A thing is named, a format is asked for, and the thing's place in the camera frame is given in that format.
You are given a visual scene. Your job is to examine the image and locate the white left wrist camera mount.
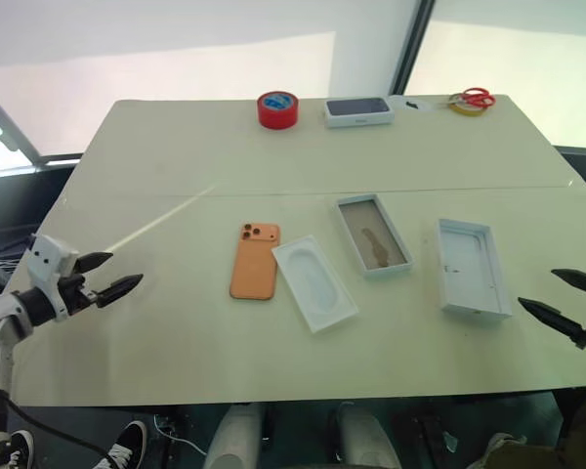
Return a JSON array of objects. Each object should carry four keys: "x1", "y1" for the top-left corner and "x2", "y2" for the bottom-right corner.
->
[{"x1": 26, "y1": 234, "x2": 80, "y2": 323}]

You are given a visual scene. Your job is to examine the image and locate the white rounded leg cover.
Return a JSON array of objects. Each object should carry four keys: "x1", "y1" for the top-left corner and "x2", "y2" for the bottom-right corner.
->
[
  {"x1": 202, "y1": 404, "x2": 267, "y2": 469},
  {"x1": 327, "y1": 401, "x2": 402, "y2": 469}
]

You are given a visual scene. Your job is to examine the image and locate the white phone box base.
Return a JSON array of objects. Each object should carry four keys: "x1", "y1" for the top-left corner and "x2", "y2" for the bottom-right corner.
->
[{"x1": 335, "y1": 192, "x2": 416, "y2": 281}]

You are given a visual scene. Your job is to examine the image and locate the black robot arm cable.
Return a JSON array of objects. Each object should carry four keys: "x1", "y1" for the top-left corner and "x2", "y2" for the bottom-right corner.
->
[{"x1": 2, "y1": 396, "x2": 114, "y2": 461}]

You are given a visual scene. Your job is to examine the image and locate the white moulded insert tray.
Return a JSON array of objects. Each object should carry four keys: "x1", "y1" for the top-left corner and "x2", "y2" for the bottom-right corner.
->
[{"x1": 271, "y1": 234, "x2": 360, "y2": 335}]

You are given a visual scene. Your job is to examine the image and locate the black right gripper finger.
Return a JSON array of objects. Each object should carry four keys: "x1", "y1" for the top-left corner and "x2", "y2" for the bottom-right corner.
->
[
  {"x1": 517, "y1": 296, "x2": 586, "y2": 344},
  {"x1": 550, "y1": 267, "x2": 586, "y2": 295}
]

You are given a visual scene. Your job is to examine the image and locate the dark window frame bar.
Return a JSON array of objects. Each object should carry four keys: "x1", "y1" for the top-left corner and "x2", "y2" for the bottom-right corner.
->
[{"x1": 0, "y1": 81, "x2": 82, "y2": 170}]

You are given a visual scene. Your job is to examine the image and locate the black and white sneaker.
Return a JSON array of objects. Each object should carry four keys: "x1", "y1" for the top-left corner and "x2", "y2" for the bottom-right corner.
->
[
  {"x1": 93, "y1": 420, "x2": 149, "y2": 469},
  {"x1": 5, "y1": 429, "x2": 36, "y2": 469}
]

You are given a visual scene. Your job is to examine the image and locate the thin white cable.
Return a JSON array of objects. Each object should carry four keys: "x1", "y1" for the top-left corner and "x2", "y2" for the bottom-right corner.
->
[{"x1": 152, "y1": 413, "x2": 210, "y2": 456}]

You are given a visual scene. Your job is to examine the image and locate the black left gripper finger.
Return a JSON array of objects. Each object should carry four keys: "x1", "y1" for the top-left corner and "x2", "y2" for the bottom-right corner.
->
[
  {"x1": 96, "y1": 273, "x2": 145, "y2": 310},
  {"x1": 74, "y1": 251, "x2": 115, "y2": 276}
]

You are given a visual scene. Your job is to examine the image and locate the yellow tape roll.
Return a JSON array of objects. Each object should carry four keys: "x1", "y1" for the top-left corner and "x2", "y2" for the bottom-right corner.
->
[{"x1": 449, "y1": 99, "x2": 490, "y2": 119}]

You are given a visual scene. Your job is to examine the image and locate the orange smartphone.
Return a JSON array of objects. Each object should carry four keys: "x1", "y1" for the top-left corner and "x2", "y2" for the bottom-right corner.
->
[{"x1": 229, "y1": 222, "x2": 281, "y2": 302}]

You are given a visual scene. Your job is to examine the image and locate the red handled scissors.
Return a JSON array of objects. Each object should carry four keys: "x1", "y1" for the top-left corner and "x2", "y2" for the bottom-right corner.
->
[{"x1": 445, "y1": 87, "x2": 497, "y2": 110}]

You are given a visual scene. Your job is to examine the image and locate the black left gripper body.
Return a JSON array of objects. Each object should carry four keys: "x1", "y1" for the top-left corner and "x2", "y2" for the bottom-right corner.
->
[{"x1": 57, "y1": 255, "x2": 102, "y2": 317}]

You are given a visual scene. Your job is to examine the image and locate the white phone box lid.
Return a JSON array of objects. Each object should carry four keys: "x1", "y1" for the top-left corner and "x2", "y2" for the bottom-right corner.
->
[{"x1": 437, "y1": 217, "x2": 515, "y2": 322}]

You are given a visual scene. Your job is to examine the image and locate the black cable bundle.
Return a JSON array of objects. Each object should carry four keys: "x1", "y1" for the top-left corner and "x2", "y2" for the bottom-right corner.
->
[{"x1": 0, "y1": 237, "x2": 34, "y2": 296}]

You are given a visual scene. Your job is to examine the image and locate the white box with dark phone print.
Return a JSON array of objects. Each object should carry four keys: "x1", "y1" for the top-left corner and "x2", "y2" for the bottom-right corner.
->
[{"x1": 322, "y1": 96, "x2": 397, "y2": 130}]

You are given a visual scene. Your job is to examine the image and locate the dark window pillar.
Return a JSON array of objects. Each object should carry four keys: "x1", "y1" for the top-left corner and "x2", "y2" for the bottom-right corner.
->
[{"x1": 389, "y1": 0, "x2": 437, "y2": 97}]

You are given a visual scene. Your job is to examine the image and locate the red tape roll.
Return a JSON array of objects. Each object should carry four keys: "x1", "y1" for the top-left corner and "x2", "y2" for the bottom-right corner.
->
[{"x1": 256, "y1": 89, "x2": 300, "y2": 132}]

